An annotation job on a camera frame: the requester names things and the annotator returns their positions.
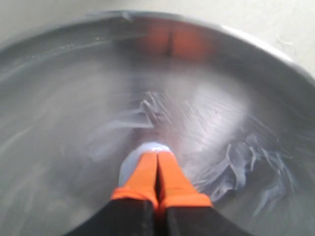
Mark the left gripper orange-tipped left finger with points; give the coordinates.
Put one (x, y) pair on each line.
(131, 210)

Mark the left gripper orange-tipped right finger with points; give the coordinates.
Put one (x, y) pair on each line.
(187, 212)

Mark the blue soap blob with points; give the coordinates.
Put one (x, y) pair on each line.
(137, 157)

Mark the round steel plate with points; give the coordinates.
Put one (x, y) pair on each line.
(75, 100)

